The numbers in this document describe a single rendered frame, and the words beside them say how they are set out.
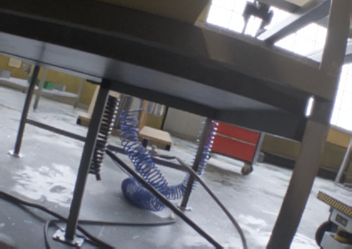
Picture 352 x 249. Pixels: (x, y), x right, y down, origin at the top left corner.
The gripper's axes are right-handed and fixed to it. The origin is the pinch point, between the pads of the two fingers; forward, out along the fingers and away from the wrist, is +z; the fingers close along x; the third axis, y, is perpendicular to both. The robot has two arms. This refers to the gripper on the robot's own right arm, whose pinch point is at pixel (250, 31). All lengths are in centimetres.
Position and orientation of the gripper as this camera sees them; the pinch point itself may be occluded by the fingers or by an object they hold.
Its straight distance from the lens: 163.3
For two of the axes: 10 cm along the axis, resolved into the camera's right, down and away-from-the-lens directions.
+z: -2.5, 7.3, 6.4
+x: -9.6, -2.7, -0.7
